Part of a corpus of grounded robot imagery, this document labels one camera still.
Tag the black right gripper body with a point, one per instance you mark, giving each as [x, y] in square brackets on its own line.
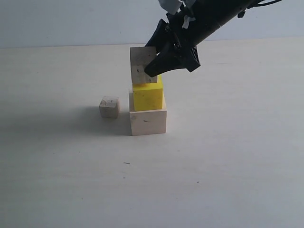
[180, 24]

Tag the large plain wooden cube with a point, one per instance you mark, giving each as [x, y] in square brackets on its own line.
[147, 122]

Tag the yellow cube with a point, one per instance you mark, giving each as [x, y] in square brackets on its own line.
[148, 96]

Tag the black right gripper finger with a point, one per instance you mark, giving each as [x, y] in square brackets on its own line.
[161, 37]
[169, 58]

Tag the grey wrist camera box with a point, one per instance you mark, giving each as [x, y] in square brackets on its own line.
[172, 6]

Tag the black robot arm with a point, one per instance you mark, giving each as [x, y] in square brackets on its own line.
[213, 14]

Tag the small plain wooden cube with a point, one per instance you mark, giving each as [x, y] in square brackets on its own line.
[109, 107]

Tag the medium plain wooden cube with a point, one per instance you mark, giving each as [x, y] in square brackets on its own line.
[140, 58]

